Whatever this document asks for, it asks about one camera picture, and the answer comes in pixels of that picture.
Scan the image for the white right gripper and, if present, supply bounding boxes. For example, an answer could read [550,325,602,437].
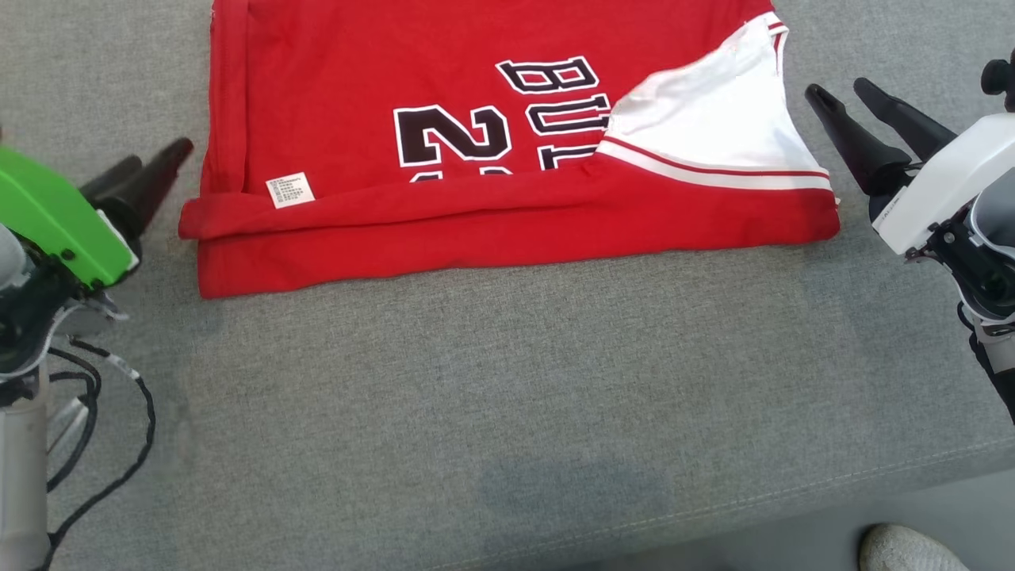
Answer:
[805,77,1015,256]

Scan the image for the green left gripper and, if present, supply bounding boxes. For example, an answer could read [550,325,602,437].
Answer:
[0,137,194,291]

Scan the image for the red Bulls jersey white sleeves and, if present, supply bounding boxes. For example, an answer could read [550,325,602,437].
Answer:
[178,0,842,301]

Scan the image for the thin black cable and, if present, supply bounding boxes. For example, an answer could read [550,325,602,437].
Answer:
[48,369,102,492]
[48,337,157,548]

